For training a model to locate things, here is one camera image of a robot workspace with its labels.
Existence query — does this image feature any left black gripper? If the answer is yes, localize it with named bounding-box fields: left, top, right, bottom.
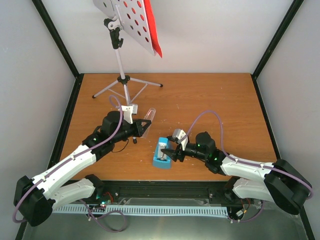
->
left=112, top=118, right=151, bottom=143

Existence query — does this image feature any blue metronome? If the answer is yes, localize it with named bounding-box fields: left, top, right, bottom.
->
left=152, top=137, right=173, bottom=170

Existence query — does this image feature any clear plastic metronome cover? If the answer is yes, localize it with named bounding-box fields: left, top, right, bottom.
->
left=142, top=107, right=156, bottom=139

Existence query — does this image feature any white perforated music stand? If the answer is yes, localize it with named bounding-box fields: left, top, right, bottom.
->
left=91, top=0, right=164, bottom=145

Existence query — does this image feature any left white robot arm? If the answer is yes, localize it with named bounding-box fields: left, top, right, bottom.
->
left=13, top=107, right=152, bottom=227

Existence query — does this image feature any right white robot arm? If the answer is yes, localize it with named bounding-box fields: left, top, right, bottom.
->
left=159, top=129, right=312, bottom=215

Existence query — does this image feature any red cloth on stand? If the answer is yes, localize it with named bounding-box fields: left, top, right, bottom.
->
left=143, top=0, right=163, bottom=58

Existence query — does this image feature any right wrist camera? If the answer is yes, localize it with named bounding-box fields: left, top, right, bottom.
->
left=172, top=128, right=189, bottom=151

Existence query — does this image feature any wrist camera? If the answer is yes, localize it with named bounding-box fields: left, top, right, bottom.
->
left=172, top=128, right=189, bottom=151
left=121, top=103, right=138, bottom=124

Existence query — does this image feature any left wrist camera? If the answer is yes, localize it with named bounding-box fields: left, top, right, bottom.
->
left=121, top=103, right=138, bottom=124

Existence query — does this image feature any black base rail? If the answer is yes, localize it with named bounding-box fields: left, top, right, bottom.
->
left=103, top=180, right=241, bottom=205

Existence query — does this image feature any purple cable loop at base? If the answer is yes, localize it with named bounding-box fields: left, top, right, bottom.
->
left=83, top=197, right=130, bottom=232

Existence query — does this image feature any light blue slotted cable duct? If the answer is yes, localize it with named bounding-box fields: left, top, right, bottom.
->
left=51, top=204, right=230, bottom=217

